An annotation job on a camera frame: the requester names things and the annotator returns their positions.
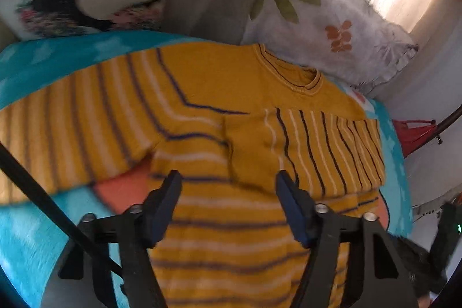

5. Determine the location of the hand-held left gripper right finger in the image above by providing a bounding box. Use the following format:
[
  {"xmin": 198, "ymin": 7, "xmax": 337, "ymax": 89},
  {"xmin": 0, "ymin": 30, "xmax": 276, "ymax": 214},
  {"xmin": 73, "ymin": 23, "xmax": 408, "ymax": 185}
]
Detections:
[{"xmin": 276, "ymin": 171, "xmax": 420, "ymax": 308}]

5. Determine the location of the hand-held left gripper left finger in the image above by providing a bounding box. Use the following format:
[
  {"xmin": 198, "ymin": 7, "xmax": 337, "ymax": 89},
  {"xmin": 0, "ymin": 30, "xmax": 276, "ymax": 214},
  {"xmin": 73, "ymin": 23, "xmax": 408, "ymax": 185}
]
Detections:
[{"xmin": 58, "ymin": 170, "xmax": 183, "ymax": 308}]

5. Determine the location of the yellow striped knit sweater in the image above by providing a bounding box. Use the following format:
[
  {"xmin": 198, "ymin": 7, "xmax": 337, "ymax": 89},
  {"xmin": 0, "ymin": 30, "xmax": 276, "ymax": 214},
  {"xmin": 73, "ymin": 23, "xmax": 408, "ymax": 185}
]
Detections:
[{"xmin": 0, "ymin": 43, "xmax": 387, "ymax": 308}]

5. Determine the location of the red cloth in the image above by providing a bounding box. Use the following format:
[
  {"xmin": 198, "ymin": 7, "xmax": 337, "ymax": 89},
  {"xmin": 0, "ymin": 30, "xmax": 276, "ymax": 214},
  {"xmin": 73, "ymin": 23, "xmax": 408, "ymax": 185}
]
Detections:
[{"xmin": 392, "ymin": 119, "xmax": 441, "ymax": 159}]

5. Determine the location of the teal cartoon printed blanket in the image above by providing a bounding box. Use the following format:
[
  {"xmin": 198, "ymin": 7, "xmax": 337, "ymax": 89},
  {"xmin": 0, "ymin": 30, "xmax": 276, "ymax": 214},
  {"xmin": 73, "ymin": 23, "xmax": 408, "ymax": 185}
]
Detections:
[{"xmin": 0, "ymin": 32, "xmax": 414, "ymax": 308}]

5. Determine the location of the white leaf print pillow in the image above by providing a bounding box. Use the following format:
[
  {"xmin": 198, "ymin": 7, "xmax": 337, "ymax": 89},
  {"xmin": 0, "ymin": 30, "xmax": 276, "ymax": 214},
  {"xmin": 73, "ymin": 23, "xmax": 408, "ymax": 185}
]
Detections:
[{"xmin": 240, "ymin": 0, "xmax": 420, "ymax": 96}]

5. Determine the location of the black cable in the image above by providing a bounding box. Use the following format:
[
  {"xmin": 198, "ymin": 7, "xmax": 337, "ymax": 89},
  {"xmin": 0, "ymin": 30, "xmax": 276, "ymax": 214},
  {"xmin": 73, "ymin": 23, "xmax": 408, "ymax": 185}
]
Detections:
[{"xmin": 0, "ymin": 141, "xmax": 124, "ymax": 278}]

